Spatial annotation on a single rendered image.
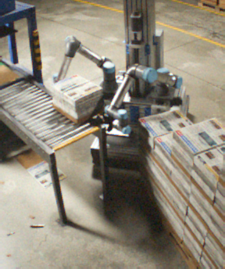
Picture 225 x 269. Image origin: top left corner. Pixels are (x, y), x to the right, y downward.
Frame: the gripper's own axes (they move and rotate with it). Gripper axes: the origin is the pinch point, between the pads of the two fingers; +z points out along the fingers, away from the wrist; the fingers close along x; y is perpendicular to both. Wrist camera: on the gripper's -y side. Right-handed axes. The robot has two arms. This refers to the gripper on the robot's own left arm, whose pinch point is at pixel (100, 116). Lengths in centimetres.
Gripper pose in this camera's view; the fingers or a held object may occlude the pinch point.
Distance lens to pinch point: 339.9
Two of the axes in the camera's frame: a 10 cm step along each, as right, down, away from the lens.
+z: -6.4, -3.9, 6.6
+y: -0.5, -8.4, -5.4
